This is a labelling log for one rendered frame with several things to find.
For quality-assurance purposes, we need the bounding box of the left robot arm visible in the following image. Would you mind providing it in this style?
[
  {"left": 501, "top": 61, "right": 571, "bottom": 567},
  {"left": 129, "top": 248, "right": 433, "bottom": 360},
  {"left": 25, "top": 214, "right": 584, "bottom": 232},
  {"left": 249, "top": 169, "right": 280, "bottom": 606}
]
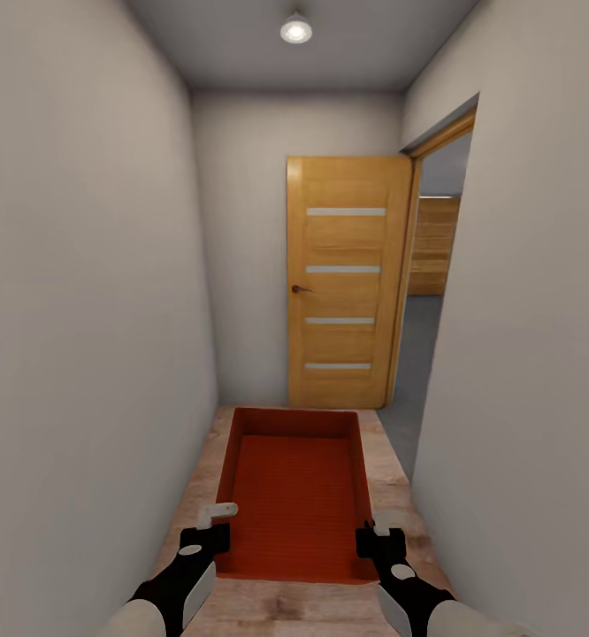
[{"left": 84, "top": 503, "right": 238, "bottom": 637}]

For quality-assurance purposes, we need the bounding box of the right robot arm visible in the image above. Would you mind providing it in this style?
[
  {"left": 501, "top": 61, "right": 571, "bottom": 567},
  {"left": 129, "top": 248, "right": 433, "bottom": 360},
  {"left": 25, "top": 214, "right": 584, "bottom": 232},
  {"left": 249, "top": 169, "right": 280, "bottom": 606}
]
[{"left": 356, "top": 510, "right": 540, "bottom": 637}]

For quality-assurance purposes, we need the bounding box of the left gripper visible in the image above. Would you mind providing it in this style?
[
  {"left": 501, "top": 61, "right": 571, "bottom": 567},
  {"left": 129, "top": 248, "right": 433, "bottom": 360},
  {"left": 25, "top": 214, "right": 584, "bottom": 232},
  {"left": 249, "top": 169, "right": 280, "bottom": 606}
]
[{"left": 180, "top": 523, "right": 230, "bottom": 555}]

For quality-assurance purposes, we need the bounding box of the storage box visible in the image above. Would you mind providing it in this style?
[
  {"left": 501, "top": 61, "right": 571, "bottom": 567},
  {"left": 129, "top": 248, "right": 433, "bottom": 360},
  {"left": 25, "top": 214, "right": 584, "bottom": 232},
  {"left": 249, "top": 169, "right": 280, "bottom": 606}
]
[{"left": 211, "top": 407, "right": 380, "bottom": 585}]

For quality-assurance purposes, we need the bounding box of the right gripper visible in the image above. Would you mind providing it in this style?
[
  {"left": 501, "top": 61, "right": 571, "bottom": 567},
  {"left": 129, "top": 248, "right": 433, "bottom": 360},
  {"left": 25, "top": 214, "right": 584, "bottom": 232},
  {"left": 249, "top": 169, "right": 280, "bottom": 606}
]
[{"left": 356, "top": 526, "right": 407, "bottom": 567}]

